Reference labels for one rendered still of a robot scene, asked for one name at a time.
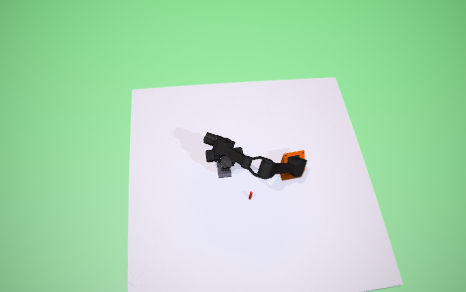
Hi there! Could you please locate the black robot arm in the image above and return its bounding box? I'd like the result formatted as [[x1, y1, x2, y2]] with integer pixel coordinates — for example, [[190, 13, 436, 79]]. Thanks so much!
[[203, 132, 308, 180]]

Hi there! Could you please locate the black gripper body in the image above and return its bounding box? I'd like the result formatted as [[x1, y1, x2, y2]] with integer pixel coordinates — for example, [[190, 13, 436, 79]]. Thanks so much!
[[205, 147, 243, 163]]

